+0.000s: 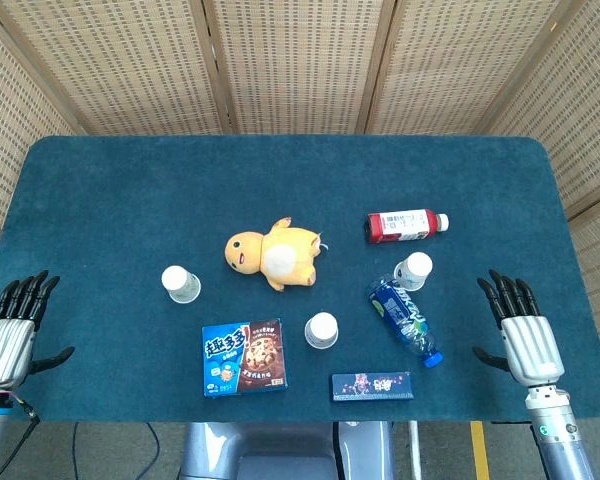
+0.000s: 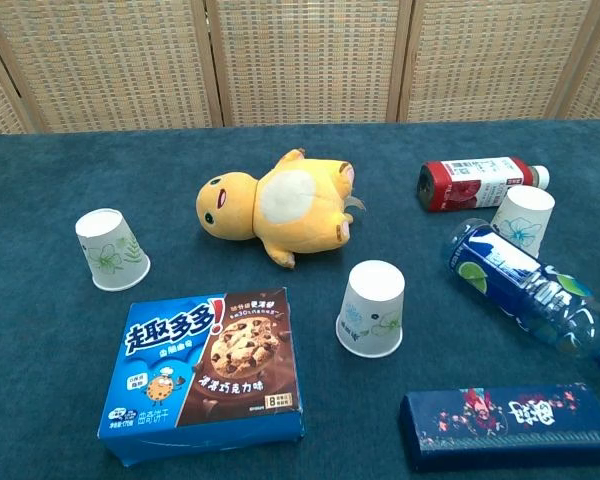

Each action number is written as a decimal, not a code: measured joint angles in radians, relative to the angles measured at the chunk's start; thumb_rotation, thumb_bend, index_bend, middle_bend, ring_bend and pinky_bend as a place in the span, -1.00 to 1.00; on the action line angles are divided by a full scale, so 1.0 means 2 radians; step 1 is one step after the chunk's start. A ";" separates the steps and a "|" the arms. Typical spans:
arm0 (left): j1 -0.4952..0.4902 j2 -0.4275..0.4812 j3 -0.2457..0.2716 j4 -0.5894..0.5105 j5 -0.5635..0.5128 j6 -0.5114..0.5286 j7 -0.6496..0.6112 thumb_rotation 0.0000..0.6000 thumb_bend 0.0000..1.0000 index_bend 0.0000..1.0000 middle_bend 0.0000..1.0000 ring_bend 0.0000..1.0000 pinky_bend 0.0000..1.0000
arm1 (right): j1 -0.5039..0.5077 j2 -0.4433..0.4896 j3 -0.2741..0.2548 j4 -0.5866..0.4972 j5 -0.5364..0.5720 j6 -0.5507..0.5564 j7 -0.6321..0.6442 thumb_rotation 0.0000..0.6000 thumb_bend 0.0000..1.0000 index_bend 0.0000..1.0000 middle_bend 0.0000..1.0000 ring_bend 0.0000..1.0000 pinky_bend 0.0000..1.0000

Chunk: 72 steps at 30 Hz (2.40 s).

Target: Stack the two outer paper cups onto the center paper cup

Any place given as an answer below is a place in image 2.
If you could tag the blue label water bottle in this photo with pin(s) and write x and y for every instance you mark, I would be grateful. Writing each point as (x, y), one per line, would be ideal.
(520, 285)

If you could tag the dark blue long floral box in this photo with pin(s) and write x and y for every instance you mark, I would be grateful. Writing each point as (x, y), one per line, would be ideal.
(510, 425)

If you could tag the paper cup small green-blue print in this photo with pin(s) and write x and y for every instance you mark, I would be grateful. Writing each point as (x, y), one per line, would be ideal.
(372, 300)

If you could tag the blue chocolate cookie box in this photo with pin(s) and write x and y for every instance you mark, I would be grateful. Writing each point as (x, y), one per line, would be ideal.
(200, 360)

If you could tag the paper cup green leaf print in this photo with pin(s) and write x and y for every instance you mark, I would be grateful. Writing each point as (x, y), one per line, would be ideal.
(111, 252)

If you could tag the paper cup blue flower print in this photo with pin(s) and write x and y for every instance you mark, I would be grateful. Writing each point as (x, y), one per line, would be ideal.
(527, 215)

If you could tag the red juice bottle white cap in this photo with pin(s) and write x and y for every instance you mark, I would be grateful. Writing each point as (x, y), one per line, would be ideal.
(460, 185)

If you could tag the yellow plush duck toy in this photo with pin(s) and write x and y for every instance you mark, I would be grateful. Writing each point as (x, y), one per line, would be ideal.
(300, 210)

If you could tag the teal tablecloth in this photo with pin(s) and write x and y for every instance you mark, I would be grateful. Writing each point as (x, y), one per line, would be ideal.
(45, 350)

